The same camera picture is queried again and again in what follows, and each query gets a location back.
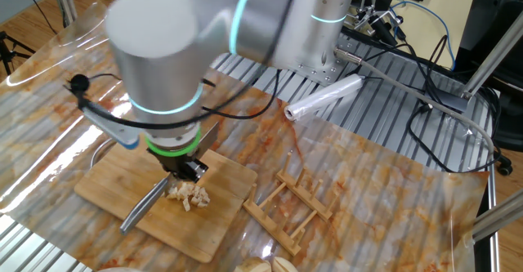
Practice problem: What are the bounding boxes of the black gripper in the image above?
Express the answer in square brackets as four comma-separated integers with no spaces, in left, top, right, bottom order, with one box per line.
[147,148,209,183]

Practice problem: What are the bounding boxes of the steel cleaver knife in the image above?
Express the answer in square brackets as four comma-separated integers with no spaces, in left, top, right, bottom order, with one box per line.
[119,120,221,235]

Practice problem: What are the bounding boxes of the lotus root wedge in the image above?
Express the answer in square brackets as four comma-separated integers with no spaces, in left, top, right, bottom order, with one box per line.
[271,256,299,272]

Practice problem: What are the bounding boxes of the bamboo cutting board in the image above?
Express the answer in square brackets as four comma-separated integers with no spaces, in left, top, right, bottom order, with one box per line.
[74,139,259,264]

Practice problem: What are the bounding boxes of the wooden peg rack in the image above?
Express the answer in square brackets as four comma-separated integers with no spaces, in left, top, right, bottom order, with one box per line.
[243,151,341,257]

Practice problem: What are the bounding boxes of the clear plastic film roll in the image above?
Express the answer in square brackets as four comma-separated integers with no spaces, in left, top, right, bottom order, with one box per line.
[284,74,364,123]

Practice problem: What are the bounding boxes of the marble pattern plastic mat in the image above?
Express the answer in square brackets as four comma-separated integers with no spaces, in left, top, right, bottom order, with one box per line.
[0,0,489,272]

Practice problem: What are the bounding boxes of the black tripod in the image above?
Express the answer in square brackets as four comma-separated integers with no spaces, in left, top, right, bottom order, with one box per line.
[0,29,37,77]

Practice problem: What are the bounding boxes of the silver articulated clamp stand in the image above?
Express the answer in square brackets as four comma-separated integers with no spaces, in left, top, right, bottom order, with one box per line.
[346,0,405,48]

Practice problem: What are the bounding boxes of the black office chair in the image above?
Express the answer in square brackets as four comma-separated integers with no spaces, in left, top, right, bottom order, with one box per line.
[453,0,523,178]

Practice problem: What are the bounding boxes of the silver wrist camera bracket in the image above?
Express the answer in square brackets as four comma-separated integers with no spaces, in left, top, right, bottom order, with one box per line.
[83,102,142,150]

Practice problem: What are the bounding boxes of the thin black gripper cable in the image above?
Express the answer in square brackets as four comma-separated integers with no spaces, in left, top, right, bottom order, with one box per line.
[202,69,281,121]

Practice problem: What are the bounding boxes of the thick black camera cable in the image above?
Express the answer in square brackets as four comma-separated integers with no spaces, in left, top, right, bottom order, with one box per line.
[65,0,303,131]

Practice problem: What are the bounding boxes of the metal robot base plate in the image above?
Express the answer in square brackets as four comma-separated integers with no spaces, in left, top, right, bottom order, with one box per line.
[285,30,356,87]

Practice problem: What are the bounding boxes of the aluminium frame post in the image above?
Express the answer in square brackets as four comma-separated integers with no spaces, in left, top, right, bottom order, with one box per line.
[48,0,78,28]
[472,190,523,243]
[461,18,523,101]

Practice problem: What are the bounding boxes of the thin black floor cable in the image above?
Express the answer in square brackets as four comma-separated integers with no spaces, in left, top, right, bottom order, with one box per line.
[14,0,58,35]

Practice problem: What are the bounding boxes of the black cable loop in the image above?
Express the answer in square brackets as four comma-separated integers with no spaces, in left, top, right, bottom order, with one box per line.
[407,100,504,174]

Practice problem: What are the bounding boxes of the black cable bundle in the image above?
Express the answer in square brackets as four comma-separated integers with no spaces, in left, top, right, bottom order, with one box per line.
[383,34,463,105]

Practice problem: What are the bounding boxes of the blue cable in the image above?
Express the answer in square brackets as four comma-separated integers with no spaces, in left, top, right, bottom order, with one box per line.
[387,0,457,71]

